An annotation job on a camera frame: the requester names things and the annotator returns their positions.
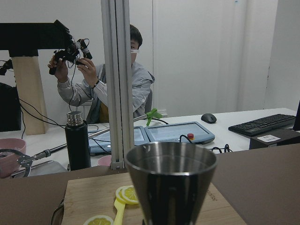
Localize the black computer mouse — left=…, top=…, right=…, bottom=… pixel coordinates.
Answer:
left=201, top=113, right=217, bottom=124

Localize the black keyboard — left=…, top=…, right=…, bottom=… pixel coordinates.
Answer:
left=228, top=114, right=296, bottom=136

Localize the person in grey jacket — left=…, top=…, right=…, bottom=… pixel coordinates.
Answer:
left=48, top=23, right=156, bottom=124

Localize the black water bottle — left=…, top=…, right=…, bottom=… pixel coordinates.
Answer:
left=65, top=111, right=91, bottom=171

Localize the lemon slice near spoon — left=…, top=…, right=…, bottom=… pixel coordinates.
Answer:
left=83, top=215, right=114, bottom=225

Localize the aluminium frame post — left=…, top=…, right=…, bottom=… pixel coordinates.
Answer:
left=101, top=0, right=134, bottom=170

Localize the black box with label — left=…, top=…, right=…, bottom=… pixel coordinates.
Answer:
left=249, top=129, right=300, bottom=150

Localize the steel jigger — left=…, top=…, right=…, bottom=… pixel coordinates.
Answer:
left=125, top=142, right=218, bottom=225

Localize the wooden cutting board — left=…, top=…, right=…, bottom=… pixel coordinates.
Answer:
left=50, top=173, right=245, bottom=225

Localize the pink bowl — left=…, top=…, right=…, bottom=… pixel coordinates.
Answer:
left=0, top=138, right=26, bottom=178

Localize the lemon slice on spoon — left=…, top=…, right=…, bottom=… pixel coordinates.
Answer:
left=115, top=185, right=139, bottom=205

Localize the pink cup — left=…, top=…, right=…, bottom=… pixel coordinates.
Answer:
left=97, top=155, right=112, bottom=166

